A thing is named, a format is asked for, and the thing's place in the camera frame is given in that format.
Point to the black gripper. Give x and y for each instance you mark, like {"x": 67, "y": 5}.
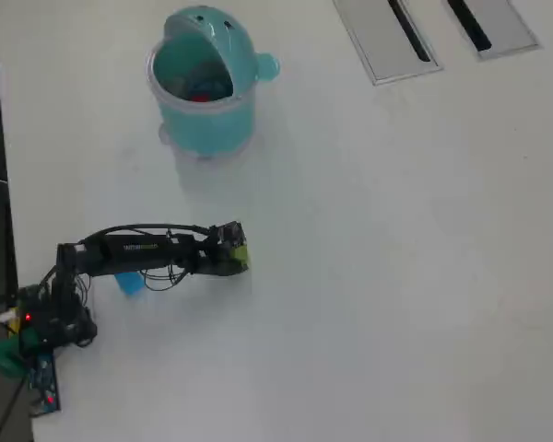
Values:
{"x": 203, "y": 258}

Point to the green cube block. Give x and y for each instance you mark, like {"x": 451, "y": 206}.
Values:
{"x": 239, "y": 252}

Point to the blue cube block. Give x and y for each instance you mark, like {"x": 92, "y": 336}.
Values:
{"x": 130, "y": 283}

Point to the red cube block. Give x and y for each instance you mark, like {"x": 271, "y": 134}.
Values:
{"x": 202, "y": 97}

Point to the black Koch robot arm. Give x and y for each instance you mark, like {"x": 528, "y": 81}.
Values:
{"x": 120, "y": 260}

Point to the teal whale-shaped bin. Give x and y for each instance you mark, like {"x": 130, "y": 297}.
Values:
{"x": 207, "y": 124}

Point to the blue circuit board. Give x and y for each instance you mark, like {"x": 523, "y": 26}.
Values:
{"x": 43, "y": 382}

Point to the yellow connector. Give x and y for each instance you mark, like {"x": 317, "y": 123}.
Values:
{"x": 15, "y": 326}

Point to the green table clamp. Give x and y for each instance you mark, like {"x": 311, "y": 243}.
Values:
{"x": 2, "y": 357}

